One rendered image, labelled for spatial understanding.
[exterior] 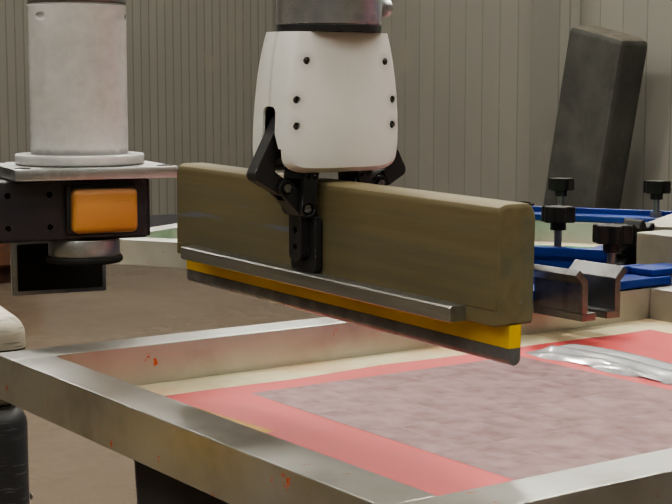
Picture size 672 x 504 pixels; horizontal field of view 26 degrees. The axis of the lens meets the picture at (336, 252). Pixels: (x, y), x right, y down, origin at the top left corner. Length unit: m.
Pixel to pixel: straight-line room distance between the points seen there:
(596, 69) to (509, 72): 1.59
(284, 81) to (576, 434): 0.34
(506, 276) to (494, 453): 0.19
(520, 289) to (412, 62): 9.47
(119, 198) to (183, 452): 0.48
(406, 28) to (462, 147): 1.16
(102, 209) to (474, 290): 0.58
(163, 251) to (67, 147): 0.72
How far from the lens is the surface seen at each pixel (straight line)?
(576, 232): 2.43
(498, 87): 9.30
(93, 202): 1.40
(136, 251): 2.14
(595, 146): 7.67
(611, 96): 7.60
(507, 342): 0.90
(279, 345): 1.34
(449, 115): 9.87
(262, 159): 1.01
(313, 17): 1.01
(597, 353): 1.40
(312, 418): 1.14
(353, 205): 1.00
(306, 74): 1.01
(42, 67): 1.43
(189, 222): 1.20
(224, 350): 1.31
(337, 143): 1.03
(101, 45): 1.42
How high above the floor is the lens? 1.21
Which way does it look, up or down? 7 degrees down
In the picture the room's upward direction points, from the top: straight up
